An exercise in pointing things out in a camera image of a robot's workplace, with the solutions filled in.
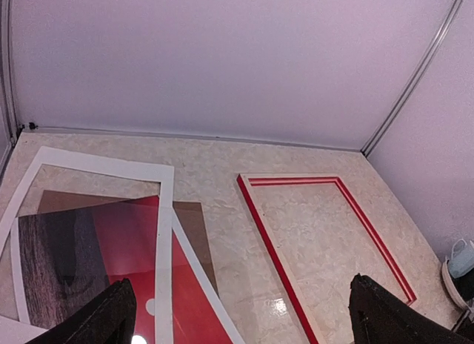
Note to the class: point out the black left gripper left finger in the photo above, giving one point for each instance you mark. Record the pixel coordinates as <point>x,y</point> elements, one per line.
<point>110,317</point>

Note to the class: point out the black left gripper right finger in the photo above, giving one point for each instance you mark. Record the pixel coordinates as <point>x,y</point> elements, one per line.
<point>377,316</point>

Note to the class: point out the red wooden picture frame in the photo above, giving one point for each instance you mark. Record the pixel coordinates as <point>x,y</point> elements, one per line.
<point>247,182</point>

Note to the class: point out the red and dark photo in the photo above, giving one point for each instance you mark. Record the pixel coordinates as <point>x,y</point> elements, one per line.
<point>66,258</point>

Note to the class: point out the white mat board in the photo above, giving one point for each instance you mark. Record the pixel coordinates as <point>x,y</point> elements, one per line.
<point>167,227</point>

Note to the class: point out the white plate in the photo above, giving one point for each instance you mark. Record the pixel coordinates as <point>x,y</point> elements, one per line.
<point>452,291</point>

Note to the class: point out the brown backing board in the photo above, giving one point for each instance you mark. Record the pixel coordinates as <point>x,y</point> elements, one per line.
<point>190,215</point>

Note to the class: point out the right aluminium corner post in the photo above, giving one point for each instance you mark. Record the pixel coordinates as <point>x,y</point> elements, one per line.
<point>416,76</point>

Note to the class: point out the aluminium corner post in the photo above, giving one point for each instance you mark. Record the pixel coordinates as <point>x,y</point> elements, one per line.
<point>416,76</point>
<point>9,120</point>

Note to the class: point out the back aluminium rail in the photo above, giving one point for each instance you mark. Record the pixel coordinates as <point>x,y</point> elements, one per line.
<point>37,129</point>

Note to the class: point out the left aluminium corner post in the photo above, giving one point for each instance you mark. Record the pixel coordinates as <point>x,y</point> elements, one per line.
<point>9,120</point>

